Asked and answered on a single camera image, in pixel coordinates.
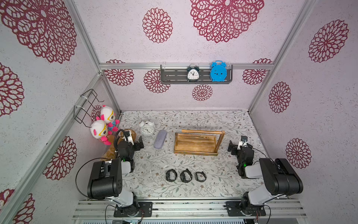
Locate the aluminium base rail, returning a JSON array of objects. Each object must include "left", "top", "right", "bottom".
[{"left": 72, "top": 198, "right": 307, "bottom": 223}]

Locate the white pink plush doll front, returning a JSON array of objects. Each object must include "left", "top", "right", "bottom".
[{"left": 90, "top": 120, "right": 111, "bottom": 146}]

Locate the white pink plush doll back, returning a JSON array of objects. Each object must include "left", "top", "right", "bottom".
[{"left": 96, "top": 105, "right": 120, "bottom": 135}]

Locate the grey wall shelf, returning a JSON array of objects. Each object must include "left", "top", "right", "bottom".
[{"left": 160, "top": 65, "right": 233, "bottom": 85}]

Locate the black wire basket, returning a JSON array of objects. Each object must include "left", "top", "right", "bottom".
[{"left": 73, "top": 89, "right": 103, "bottom": 128}]

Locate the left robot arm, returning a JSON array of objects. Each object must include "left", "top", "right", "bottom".
[{"left": 87, "top": 137, "right": 153, "bottom": 218}]

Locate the blue alarm clock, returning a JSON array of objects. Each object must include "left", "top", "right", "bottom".
[{"left": 210, "top": 61, "right": 227, "bottom": 82}]

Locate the grey glasses case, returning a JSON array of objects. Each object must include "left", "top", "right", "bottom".
[{"left": 153, "top": 130, "right": 167, "bottom": 149}]

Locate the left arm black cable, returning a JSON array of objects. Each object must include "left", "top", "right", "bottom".
[{"left": 75, "top": 157, "right": 112, "bottom": 199}]

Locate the brown teddy bear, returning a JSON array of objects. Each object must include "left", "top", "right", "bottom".
[{"left": 101, "top": 129, "right": 137, "bottom": 159}]

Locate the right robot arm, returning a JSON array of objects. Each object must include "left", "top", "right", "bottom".
[{"left": 225, "top": 136, "right": 304, "bottom": 217}]

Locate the white alarm clock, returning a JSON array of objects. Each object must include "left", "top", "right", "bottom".
[{"left": 139, "top": 120, "right": 155, "bottom": 136}]

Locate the dark green alarm clock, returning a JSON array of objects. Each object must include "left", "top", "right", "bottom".
[{"left": 186, "top": 67, "right": 200, "bottom": 82}]

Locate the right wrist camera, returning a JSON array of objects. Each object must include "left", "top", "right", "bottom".
[{"left": 239, "top": 135, "right": 252, "bottom": 149}]

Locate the wooden watch stand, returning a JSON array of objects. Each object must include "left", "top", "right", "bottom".
[{"left": 174, "top": 130, "right": 225, "bottom": 156}]

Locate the black watch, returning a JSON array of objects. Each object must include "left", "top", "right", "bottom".
[
  {"left": 166, "top": 169, "right": 178, "bottom": 183},
  {"left": 194, "top": 171, "right": 207, "bottom": 183},
  {"left": 180, "top": 169, "right": 193, "bottom": 183}
]

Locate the white pink plush doll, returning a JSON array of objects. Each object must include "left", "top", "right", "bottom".
[
  {"left": 96, "top": 105, "right": 120, "bottom": 135},
  {"left": 90, "top": 120, "right": 111, "bottom": 146}
]

